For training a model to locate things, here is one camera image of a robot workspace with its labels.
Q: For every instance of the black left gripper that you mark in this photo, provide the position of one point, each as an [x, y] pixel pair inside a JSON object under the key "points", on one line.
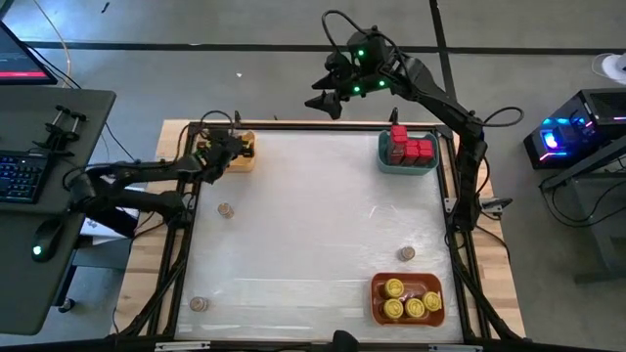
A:
{"points": [[217, 156]]}

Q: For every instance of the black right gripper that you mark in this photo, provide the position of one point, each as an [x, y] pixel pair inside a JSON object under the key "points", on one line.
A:
{"points": [[367, 80]]}

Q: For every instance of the yellow-lidded crunchy onion jar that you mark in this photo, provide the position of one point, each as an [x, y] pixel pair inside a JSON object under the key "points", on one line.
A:
{"points": [[393, 288], [432, 301], [393, 308], [415, 307]]}

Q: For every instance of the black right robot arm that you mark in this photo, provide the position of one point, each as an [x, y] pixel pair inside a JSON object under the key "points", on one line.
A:
{"points": [[440, 96]]}

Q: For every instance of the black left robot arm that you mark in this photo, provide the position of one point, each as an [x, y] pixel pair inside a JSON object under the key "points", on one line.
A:
{"points": [[147, 168]]}

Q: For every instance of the yellow plastic bin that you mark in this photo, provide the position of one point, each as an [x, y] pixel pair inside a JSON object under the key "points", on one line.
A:
{"points": [[242, 163]]}

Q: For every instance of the teal plastic bin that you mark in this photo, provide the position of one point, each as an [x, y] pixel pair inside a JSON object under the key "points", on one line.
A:
{"points": [[408, 169]]}

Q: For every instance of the white box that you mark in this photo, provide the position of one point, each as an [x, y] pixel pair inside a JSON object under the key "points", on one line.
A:
{"points": [[105, 230]]}

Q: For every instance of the black clamp tool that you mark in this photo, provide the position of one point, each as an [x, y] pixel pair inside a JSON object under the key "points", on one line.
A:
{"points": [[58, 139]]}

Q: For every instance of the white label plate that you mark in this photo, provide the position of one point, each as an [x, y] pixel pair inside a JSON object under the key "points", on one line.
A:
{"points": [[455, 348], [181, 346]]}

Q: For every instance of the orange plastic bin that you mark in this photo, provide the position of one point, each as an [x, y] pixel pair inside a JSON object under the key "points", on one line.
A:
{"points": [[415, 286]]}

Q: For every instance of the black computer mouse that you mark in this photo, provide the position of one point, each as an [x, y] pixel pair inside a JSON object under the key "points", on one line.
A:
{"points": [[46, 239]]}

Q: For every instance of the backlit black keyboard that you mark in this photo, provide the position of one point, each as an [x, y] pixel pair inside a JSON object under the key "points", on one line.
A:
{"points": [[19, 178]]}

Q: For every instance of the black desk caster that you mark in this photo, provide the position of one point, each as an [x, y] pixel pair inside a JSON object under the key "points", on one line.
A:
{"points": [[66, 305]]}

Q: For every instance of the computer monitor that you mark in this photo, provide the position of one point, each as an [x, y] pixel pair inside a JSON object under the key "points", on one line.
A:
{"points": [[19, 58]]}

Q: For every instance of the black lit computer tower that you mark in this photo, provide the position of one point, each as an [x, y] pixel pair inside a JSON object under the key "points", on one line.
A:
{"points": [[587, 122]]}

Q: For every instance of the grey desk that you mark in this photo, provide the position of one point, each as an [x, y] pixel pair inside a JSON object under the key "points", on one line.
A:
{"points": [[29, 293]]}

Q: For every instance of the white round object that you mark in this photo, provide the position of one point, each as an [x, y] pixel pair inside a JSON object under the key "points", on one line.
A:
{"points": [[616, 66]]}

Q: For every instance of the dark equipment stand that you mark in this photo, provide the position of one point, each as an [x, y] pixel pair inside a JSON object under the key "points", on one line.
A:
{"points": [[606, 234]]}

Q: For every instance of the black aluminium table frame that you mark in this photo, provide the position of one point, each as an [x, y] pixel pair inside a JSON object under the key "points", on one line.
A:
{"points": [[342, 126]]}

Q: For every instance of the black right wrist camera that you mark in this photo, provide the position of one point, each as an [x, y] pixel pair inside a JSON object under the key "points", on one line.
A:
{"points": [[369, 48]]}

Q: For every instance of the grey frame bracket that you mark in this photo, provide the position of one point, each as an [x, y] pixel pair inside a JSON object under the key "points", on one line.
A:
{"points": [[496, 205]]}

